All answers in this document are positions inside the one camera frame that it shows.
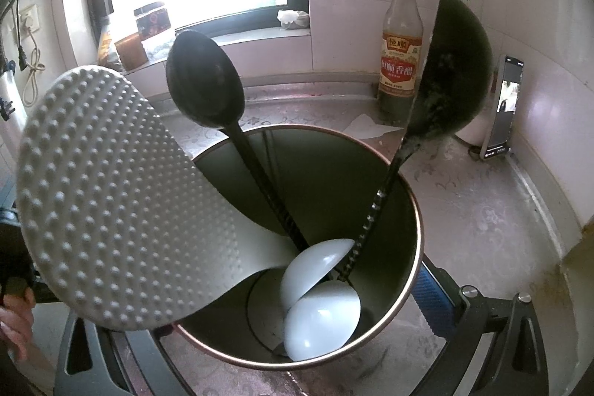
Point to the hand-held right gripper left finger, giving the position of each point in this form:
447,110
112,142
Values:
116,359

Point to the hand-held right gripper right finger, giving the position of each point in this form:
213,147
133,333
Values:
434,303

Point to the white dotted rice paddle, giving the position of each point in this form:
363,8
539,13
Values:
116,192

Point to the dark metal utensil pot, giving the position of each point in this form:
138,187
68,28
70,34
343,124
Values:
325,173

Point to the black ladle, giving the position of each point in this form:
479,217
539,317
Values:
455,76

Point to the black spoon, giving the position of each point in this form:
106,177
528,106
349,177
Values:
204,76

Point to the person's left hand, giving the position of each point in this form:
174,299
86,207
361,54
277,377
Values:
16,321

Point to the black plug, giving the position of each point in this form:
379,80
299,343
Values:
7,108

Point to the white jar red lid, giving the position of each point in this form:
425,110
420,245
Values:
471,129

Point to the white paper scrap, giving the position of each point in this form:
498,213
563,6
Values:
371,128

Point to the smartphone on stand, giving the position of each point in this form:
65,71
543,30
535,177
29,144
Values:
506,108

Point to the yellow packet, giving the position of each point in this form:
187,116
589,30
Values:
106,43

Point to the brown jar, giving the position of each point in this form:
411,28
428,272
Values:
132,50

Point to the vinegar bottle yellow cap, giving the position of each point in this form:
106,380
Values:
400,66

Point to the clear jar dark lid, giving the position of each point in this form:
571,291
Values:
152,22

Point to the crumpled white tissue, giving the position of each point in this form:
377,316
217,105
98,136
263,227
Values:
292,19

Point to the wall socket with plugs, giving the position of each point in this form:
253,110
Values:
30,18

